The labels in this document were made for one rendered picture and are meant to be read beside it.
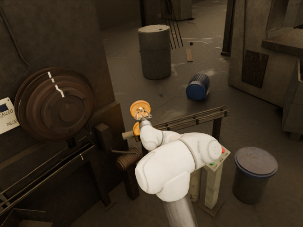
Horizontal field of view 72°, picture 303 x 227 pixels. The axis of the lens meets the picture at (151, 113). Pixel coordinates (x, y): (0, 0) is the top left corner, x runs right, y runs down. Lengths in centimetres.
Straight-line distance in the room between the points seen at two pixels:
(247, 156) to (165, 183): 128
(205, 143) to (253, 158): 119
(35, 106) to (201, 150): 91
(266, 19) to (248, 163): 198
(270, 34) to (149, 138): 246
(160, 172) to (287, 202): 172
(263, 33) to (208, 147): 265
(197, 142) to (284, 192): 167
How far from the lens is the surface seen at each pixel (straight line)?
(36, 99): 129
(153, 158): 72
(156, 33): 381
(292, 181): 247
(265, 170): 187
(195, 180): 184
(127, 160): 174
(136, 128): 167
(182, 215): 84
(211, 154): 76
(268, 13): 322
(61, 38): 147
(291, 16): 285
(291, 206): 229
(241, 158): 190
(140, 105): 156
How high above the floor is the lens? 176
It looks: 34 degrees down
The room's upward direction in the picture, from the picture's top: 6 degrees counter-clockwise
